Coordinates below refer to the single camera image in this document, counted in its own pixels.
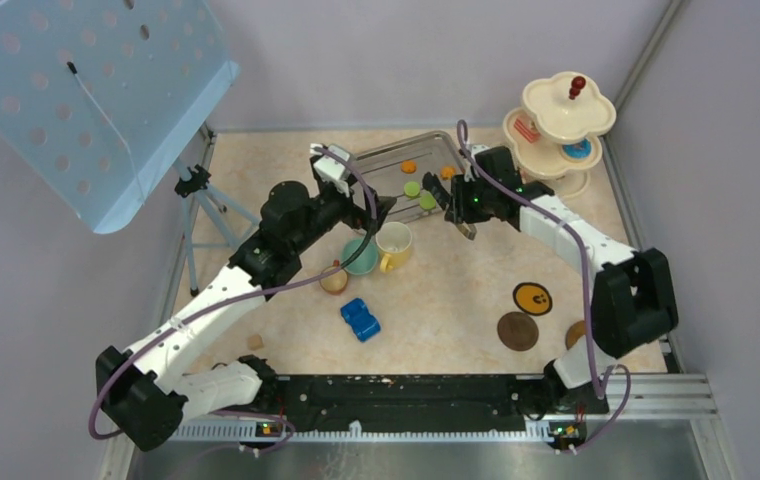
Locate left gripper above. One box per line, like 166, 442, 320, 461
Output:
292, 173, 396, 255

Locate stainless steel tray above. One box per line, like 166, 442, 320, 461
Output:
354, 130, 464, 223

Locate black-tipped metal tongs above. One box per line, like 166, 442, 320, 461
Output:
422, 173, 477, 240

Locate orange flower cookie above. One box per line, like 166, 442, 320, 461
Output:
439, 165, 457, 180

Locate green macaron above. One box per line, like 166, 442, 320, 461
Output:
403, 181, 421, 199
419, 192, 437, 211

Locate orange swirl cookie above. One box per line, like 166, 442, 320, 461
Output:
400, 160, 418, 174

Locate pink strawberry cake slice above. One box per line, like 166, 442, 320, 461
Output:
513, 115, 541, 143

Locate blue frosted donut toy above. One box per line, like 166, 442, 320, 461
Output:
562, 139, 592, 161

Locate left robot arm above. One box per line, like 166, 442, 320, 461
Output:
90, 181, 397, 452

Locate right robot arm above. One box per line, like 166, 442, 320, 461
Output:
441, 147, 679, 412

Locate yellow mug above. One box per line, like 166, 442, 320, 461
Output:
375, 222, 414, 273

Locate teal cup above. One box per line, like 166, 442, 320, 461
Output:
340, 238, 379, 276

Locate small brown teacup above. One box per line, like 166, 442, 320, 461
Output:
319, 260, 349, 295

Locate cream three-tier dessert stand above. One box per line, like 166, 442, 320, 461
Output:
502, 71, 617, 199

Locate black yellow smiley coaster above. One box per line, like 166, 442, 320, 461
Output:
512, 282, 553, 317

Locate blue toy car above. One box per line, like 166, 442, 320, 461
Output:
340, 298, 381, 342

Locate dark brown round coaster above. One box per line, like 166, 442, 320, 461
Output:
496, 312, 539, 352

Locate light brown wooden coaster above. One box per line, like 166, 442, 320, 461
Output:
564, 320, 586, 350

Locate small wooden block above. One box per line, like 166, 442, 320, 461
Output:
246, 334, 265, 351

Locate blue perforated music stand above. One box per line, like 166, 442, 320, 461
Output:
0, 0, 240, 234

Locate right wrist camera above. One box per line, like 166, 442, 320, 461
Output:
469, 144, 490, 157

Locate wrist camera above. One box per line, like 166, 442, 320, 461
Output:
310, 143, 351, 198
469, 144, 490, 157

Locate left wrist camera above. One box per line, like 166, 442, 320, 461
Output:
310, 143, 351, 198

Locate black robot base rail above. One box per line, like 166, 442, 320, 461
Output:
248, 374, 610, 433

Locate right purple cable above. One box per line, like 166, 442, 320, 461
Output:
455, 119, 633, 455

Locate purple cable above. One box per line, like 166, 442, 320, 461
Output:
455, 119, 633, 455
87, 146, 380, 442

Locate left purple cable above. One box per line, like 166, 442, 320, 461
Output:
87, 146, 380, 442

